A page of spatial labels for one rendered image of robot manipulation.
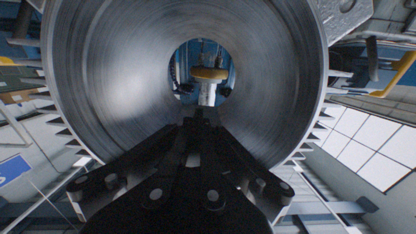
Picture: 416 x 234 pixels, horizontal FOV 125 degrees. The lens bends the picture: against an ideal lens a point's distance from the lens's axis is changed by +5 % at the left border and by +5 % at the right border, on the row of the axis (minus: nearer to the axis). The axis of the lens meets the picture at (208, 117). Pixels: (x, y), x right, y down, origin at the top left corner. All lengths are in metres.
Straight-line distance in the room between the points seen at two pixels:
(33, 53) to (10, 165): 2.34
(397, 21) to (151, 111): 0.70
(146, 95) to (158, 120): 0.04
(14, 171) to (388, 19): 3.37
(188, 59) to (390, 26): 0.73
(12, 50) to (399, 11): 1.15
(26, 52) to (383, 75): 1.22
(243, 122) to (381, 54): 0.69
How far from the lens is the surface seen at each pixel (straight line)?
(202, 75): 0.48
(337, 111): 6.83
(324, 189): 7.14
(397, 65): 0.93
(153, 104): 0.19
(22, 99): 3.88
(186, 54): 0.75
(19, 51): 0.71
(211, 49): 0.75
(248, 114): 0.16
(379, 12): 0.63
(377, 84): 0.77
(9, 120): 3.94
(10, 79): 3.71
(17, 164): 2.96
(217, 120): 0.21
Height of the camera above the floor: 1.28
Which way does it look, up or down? 26 degrees up
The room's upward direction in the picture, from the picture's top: 175 degrees counter-clockwise
